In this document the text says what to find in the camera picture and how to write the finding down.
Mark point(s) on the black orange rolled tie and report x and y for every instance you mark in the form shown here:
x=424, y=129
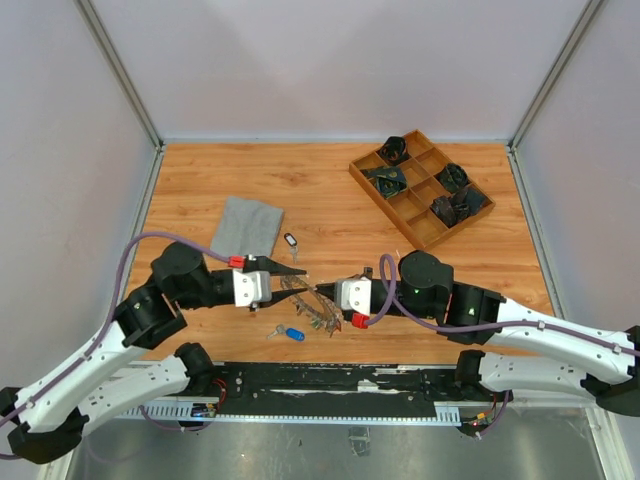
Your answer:
x=394, y=150

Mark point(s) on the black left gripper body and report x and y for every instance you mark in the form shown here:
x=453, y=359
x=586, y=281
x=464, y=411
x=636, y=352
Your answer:
x=255, y=263

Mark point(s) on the dark green floral tie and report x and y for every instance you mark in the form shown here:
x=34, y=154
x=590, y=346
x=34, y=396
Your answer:
x=452, y=177

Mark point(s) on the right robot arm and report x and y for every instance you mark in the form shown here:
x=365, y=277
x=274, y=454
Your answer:
x=508, y=346

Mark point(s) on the metal key ring disc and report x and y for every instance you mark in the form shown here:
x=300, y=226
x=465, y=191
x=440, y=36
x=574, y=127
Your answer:
x=321, y=311

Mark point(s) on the grey folded cloth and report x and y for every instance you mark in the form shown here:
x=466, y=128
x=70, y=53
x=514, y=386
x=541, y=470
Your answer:
x=247, y=227

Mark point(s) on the wooden compartment tray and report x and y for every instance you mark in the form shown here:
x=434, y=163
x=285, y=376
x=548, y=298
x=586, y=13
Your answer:
x=410, y=210

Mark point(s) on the blue key tag with key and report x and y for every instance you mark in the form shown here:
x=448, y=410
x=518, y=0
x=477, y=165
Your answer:
x=289, y=332

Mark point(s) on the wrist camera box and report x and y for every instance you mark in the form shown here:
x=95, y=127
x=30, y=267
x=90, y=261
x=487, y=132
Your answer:
x=244, y=288
x=347, y=294

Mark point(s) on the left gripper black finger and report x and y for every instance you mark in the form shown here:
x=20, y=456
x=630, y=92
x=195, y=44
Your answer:
x=290, y=296
x=277, y=269

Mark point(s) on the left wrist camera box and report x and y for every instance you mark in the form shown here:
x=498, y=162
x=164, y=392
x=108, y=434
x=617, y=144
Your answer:
x=244, y=288

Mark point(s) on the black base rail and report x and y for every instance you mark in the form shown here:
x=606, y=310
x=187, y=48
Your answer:
x=344, y=394

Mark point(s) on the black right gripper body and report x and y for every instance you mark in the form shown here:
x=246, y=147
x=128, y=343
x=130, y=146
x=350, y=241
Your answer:
x=378, y=307

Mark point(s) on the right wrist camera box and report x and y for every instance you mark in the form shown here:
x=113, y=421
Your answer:
x=347, y=294

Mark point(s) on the dark green patterned tie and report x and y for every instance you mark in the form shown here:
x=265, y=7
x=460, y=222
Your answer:
x=389, y=181

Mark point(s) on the black key tag with key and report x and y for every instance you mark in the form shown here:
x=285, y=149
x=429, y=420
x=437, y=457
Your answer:
x=293, y=245

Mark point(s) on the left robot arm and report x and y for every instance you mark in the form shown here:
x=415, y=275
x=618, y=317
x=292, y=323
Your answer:
x=52, y=415

